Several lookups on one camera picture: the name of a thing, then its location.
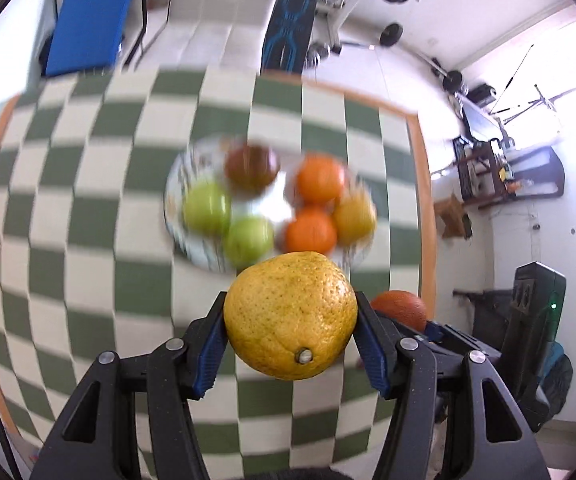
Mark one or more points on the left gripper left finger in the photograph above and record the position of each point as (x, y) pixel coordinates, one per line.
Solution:
(95, 435)

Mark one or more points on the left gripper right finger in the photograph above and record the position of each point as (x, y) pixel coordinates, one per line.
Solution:
(487, 436)

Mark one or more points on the dark red orange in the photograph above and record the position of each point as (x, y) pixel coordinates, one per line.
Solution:
(405, 307)

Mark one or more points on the large yellow citrus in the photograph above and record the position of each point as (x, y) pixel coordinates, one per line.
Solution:
(291, 316)

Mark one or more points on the small yellow lemon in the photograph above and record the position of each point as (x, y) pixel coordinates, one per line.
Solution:
(355, 217)

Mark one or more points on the large green apple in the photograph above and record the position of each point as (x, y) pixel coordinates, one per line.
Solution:
(206, 208)

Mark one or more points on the wooden stool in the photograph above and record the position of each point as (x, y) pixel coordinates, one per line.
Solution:
(457, 224)

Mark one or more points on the dark wooden shelf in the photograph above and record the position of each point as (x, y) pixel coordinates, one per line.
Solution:
(489, 176)

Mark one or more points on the bright orange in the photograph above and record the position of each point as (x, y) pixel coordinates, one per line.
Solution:
(311, 230)
(320, 179)

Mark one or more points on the green checkered tablecloth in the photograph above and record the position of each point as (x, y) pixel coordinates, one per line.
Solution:
(86, 263)

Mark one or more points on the floral ceramic plate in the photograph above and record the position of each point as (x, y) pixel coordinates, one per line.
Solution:
(279, 203)

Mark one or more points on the red apple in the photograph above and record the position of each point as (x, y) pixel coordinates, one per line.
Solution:
(251, 167)

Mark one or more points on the floor barbell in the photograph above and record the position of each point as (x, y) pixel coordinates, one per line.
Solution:
(451, 81)

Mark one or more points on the black blue exercise bench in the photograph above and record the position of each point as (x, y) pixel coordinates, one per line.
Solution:
(287, 36)

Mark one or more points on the white weight rack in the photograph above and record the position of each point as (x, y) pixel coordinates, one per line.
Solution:
(333, 14)

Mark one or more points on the white padded chair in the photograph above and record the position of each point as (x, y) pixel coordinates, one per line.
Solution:
(201, 33)

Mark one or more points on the blue cushioned chair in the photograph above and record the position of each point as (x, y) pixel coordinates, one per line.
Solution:
(87, 36)

